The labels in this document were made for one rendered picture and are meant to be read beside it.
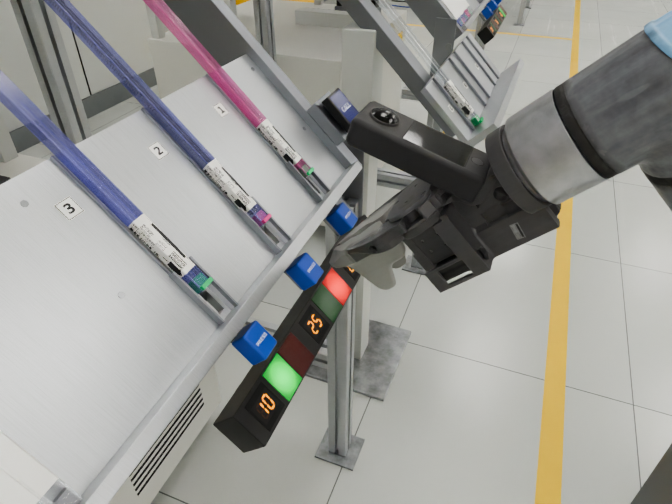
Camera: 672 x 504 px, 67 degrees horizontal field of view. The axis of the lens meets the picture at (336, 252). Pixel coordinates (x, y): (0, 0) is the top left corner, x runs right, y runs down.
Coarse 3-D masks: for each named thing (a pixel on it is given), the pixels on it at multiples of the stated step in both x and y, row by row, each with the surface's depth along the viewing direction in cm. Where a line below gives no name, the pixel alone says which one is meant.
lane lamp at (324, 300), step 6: (318, 288) 56; (324, 288) 57; (318, 294) 55; (324, 294) 56; (330, 294) 57; (312, 300) 54; (318, 300) 55; (324, 300) 56; (330, 300) 56; (336, 300) 57; (318, 306) 55; (324, 306) 55; (330, 306) 56; (336, 306) 57; (342, 306) 57; (324, 312) 55; (330, 312) 56; (336, 312) 56; (330, 318) 55
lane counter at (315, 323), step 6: (312, 306) 54; (306, 312) 53; (312, 312) 54; (306, 318) 53; (312, 318) 53; (318, 318) 54; (300, 324) 52; (306, 324) 52; (312, 324) 53; (318, 324) 54; (324, 324) 54; (306, 330) 52; (312, 330) 53; (318, 330) 53; (324, 330) 54; (312, 336) 52; (318, 336) 53; (318, 342) 53
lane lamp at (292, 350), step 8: (288, 336) 50; (288, 344) 50; (296, 344) 50; (280, 352) 49; (288, 352) 49; (296, 352) 50; (304, 352) 51; (288, 360) 49; (296, 360) 50; (304, 360) 50; (296, 368) 49; (304, 368) 50
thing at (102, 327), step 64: (128, 128) 46; (192, 128) 52; (256, 128) 59; (0, 192) 37; (64, 192) 40; (128, 192) 44; (192, 192) 48; (256, 192) 54; (320, 192) 62; (0, 256) 35; (64, 256) 38; (128, 256) 41; (192, 256) 45; (256, 256) 50; (0, 320) 33; (64, 320) 36; (128, 320) 39; (192, 320) 43; (0, 384) 32; (64, 384) 34; (128, 384) 37; (64, 448) 33
